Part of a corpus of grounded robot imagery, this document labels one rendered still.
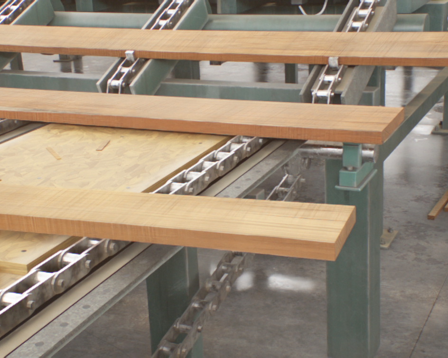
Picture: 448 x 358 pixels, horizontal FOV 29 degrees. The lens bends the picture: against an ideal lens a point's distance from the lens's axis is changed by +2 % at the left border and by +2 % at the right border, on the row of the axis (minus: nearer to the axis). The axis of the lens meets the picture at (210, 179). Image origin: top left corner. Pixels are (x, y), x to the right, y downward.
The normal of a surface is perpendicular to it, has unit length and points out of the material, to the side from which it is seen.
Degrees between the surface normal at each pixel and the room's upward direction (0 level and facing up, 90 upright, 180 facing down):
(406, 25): 67
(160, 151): 0
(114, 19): 53
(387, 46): 22
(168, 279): 90
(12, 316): 90
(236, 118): 0
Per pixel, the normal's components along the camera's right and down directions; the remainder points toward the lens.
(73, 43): -0.21, -0.77
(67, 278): 0.90, 0.09
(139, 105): -0.05, -0.95
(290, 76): -0.42, 0.30
